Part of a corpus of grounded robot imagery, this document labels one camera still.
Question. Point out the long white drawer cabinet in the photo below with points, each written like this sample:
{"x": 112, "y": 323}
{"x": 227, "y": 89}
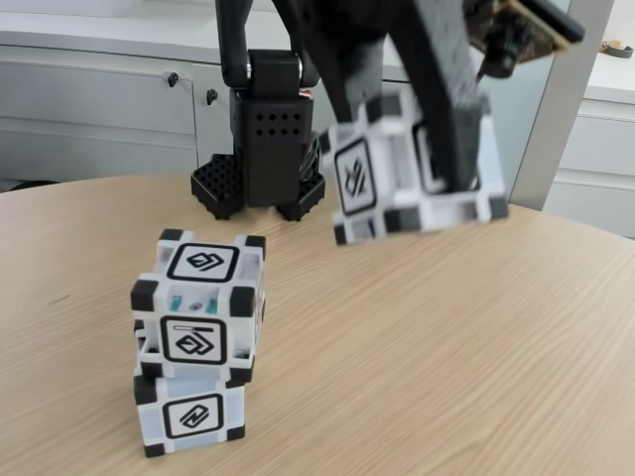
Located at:
{"x": 99, "y": 114}

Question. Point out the white cube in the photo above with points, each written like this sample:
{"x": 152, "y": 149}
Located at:
{"x": 193, "y": 342}
{"x": 357, "y": 178}
{"x": 193, "y": 416}

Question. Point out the gripper camera circuit board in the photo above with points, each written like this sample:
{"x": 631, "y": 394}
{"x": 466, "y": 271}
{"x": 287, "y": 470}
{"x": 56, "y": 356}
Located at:
{"x": 536, "y": 25}

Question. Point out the black cabinet key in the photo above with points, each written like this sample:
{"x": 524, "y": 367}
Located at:
{"x": 212, "y": 96}
{"x": 171, "y": 79}

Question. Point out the white cube, lightning marker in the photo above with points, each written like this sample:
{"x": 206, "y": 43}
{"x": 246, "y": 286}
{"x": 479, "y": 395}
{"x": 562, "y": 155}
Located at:
{"x": 193, "y": 416}

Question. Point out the narrow white drawer cabinet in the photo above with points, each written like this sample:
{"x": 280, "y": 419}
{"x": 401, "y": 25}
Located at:
{"x": 600, "y": 149}

